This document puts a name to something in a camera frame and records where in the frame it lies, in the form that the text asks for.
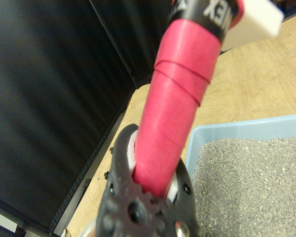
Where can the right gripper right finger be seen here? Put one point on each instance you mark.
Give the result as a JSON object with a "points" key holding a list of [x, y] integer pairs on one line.
{"points": [[187, 197]]}

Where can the blue litter tray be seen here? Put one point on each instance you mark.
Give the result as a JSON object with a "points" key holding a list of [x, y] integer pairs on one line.
{"points": [[249, 185]]}

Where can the black curtain stand pole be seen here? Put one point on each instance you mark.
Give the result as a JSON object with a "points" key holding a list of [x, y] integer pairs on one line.
{"points": [[113, 44]]}

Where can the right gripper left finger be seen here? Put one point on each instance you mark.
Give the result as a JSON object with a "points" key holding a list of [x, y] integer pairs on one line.
{"points": [[121, 192]]}

